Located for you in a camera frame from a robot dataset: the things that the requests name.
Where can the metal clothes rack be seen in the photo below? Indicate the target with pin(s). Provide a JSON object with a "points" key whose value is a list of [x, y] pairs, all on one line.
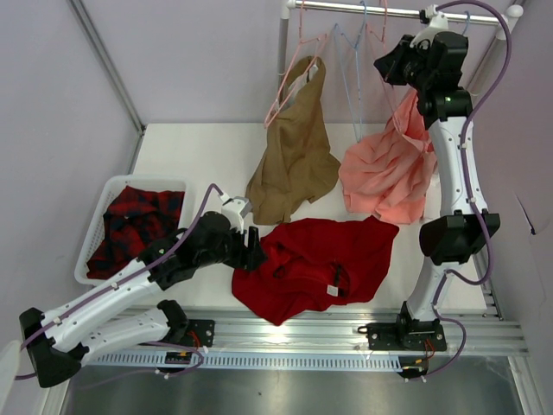
{"points": [[504, 23]]}

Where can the white plastic basket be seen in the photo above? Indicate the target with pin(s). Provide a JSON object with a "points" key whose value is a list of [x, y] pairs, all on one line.
{"points": [[112, 189]]}

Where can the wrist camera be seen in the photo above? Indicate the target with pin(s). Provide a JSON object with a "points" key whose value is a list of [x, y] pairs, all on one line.
{"points": [[435, 22], [235, 209]]}

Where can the tan brown skirt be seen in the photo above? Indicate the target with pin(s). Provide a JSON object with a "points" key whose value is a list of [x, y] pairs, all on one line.
{"points": [[297, 164]]}

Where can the blue hanger with pink skirt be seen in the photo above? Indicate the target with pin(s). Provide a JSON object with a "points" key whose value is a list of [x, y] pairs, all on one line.
{"points": [[467, 23]]}

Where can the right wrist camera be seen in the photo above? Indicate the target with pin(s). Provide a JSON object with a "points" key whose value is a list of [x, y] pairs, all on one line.
{"points": [[435, 22]]}

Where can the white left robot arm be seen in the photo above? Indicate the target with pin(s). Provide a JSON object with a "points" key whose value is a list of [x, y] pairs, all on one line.
{"points": [[61, 341]]}

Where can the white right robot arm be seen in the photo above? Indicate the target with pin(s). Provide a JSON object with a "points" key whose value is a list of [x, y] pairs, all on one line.
{"points": [[463, 228]]}

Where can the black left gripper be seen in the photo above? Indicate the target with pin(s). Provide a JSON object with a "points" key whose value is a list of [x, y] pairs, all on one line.
{"points": [[254, 254]]}

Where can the pink wire hanger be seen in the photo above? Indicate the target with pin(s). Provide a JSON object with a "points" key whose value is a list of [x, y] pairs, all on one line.
{"points": [[376, 37]]}

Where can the pink hanger with brown skirt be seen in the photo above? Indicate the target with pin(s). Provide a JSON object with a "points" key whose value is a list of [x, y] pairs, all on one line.
{"points": [[289, 85]]}

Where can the salmon pink skirt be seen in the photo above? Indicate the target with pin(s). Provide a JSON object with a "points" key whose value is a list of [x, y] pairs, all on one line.
{"points": [[388, 173]]}

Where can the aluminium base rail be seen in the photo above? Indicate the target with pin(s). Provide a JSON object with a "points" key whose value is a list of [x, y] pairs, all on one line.
{"points": [[334, 341]]}

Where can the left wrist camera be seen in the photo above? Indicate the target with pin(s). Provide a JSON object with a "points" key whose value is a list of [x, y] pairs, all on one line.
{"points": [[235, 209]]}

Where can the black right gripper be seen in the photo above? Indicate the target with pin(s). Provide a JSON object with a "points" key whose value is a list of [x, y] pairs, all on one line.
{"points": [[390, 60]]}

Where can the red skirt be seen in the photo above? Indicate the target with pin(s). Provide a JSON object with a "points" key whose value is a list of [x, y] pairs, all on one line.
{"points": [[313, 264]]}

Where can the light blue empty hanger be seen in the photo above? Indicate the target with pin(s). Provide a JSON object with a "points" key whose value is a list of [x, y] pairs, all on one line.
{"points": [[347, 50]]}

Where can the red plaid garment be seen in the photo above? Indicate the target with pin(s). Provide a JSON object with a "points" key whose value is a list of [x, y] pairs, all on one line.
{"points": [[135, 219]]}

